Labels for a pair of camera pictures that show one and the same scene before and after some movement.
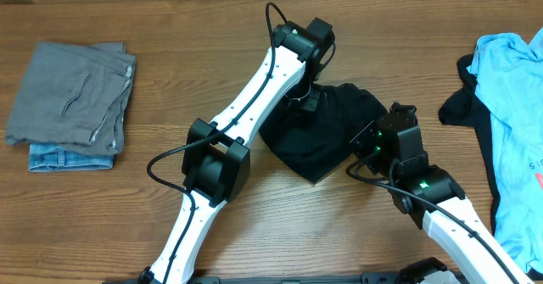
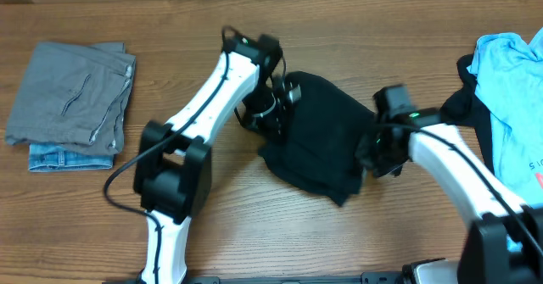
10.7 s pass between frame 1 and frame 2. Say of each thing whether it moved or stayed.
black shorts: moved
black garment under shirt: stayed
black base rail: stayed
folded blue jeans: stayed
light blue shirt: stayed
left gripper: moved
